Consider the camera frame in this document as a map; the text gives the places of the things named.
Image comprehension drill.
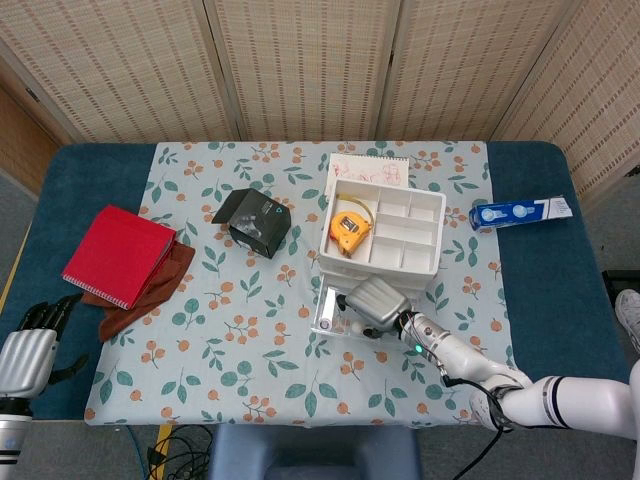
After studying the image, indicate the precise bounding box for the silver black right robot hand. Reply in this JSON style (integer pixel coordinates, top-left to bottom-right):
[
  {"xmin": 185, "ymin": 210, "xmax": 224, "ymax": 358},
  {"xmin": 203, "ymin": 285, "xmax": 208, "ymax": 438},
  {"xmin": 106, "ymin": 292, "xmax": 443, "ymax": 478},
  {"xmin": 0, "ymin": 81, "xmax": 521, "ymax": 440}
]
[{"xmin": 335, "ymin": 277, "xmax": 414, "ymax": 339}]

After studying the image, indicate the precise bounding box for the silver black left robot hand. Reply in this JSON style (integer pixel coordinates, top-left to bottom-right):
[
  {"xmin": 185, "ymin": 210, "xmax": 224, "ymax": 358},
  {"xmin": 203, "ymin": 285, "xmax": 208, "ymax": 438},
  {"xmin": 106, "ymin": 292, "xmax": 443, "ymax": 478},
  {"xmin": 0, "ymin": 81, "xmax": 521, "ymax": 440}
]
[{"xmin": 0, "ymin": 293, "xmax": 90, "ymax": 399}]

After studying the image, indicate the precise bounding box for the white drawer organizer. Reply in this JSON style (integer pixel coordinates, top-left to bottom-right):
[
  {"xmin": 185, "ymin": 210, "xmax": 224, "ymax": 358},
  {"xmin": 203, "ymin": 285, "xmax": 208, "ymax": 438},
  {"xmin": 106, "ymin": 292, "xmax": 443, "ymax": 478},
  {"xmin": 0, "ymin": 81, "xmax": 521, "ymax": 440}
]
[{"xmin": 318, "ymin": 178, "xmax": 447, "ymax": 301}]

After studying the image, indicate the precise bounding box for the black cardboard box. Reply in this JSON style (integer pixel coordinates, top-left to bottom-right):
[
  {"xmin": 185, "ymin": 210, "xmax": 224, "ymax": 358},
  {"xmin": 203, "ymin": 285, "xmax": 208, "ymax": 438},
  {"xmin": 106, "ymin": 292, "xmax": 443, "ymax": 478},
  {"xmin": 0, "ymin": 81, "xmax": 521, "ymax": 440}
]
[{"xmin": 211, "ymin": 188, "xmax": 294, "ymax": 260}]

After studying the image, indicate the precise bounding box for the blue white toothpaste box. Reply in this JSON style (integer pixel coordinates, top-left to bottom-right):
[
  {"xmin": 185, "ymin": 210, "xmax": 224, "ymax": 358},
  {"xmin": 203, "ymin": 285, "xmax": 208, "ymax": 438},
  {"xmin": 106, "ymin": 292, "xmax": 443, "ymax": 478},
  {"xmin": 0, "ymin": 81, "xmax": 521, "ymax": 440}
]
[{"xmin": 468, "ymin": 195, "xmax": 574, "ymax": 235}]

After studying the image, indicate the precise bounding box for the yellow tape measure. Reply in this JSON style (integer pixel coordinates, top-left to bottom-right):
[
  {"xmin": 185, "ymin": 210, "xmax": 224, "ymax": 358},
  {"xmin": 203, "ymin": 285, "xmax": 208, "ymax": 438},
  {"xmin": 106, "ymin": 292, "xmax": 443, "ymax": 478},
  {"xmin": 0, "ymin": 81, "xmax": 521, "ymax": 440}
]
[{"xmin": 328, "ymin": 192, "xmax": 375, "ymax": 259}]

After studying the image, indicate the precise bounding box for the white spiral sketch pad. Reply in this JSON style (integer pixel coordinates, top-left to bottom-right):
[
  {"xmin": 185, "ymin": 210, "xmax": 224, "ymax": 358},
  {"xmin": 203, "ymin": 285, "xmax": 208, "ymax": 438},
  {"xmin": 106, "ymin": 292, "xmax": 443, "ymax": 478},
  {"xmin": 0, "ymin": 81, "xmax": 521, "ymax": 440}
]
[{"xmin": 325, "ymin": 152, "xmax": 411, "ymax": 196}]

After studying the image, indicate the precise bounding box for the floral printed tablecloth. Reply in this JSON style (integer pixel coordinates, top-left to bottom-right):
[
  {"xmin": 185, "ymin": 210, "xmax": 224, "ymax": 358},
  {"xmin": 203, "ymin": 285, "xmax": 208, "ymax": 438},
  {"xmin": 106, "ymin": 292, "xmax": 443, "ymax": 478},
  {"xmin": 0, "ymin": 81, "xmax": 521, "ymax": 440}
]
[{"xmin": 83, "ymin": 141, "xmax": 525, "ymax": 430}]

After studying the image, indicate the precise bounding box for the red spiral notebook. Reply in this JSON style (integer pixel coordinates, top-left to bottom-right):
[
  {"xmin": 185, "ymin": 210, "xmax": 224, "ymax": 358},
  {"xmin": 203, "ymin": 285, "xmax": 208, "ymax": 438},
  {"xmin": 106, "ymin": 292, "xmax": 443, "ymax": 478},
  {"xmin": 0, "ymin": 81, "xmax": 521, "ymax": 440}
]
[{"xmin": 61, "ymin": 204, "xmax": 178, "ymax": 311}]

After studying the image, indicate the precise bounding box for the brown cloth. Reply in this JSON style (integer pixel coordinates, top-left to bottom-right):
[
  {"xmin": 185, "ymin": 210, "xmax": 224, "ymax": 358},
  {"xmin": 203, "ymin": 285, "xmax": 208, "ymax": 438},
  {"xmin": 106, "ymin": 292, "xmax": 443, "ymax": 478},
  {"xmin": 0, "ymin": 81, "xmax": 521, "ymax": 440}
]
[{"xmin": 98, "ymin": 242, "xmax": 197, "ymax": 343}]

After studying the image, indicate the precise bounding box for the blue chair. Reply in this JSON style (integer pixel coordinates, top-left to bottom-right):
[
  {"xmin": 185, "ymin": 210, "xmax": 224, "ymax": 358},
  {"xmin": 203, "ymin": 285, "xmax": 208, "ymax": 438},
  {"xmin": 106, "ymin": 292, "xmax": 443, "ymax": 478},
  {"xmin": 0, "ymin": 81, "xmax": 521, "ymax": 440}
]
[{"xmin": 207, "ymin": 424, "xmax": 422, "ymax": 480}]

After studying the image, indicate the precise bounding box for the beige woven folding screen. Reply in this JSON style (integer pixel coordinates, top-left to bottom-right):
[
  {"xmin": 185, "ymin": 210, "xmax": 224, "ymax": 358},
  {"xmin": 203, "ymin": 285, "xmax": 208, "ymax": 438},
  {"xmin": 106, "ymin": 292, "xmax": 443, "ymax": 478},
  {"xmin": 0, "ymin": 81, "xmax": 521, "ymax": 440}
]
[{"xmin": 0, "ymin": 0, "xmax": 640, "ymax": 214}]

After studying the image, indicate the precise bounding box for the white sneaker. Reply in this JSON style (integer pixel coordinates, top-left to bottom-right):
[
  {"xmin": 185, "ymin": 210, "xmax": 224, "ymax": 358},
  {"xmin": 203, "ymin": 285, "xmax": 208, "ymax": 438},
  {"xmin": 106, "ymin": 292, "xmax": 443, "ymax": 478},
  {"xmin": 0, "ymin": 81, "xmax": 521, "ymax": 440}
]
[{"xmin": 615, "ymin": 289, "xmax": 640, "ymax": 346}]

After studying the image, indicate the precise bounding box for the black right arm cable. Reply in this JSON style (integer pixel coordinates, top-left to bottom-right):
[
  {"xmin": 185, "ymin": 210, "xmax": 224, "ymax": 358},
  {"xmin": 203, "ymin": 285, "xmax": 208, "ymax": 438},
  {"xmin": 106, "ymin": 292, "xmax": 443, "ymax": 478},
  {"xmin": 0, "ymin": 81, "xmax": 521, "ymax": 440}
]
[{"xmin": 439, "ymin": 367, "xmax": 506, "ymax": 480}]

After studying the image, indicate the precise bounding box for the blue floor cable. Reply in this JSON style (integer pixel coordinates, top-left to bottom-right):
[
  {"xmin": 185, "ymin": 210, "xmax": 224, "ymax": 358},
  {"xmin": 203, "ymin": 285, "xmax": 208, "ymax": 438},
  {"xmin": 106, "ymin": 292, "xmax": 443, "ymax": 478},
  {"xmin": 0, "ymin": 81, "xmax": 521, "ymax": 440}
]
[{"xmin": 127, "ymin": 427, "xmax": 151, "ymax": 480}]

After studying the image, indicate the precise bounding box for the black floor cable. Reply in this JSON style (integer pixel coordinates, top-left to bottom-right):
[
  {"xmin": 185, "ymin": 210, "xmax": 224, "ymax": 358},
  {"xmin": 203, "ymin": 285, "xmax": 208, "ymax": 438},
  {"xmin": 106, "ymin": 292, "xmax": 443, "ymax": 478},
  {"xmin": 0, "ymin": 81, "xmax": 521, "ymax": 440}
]
[{"xmin": 147, "ymin": 427, "xmax": 216, "ymax": 480}]

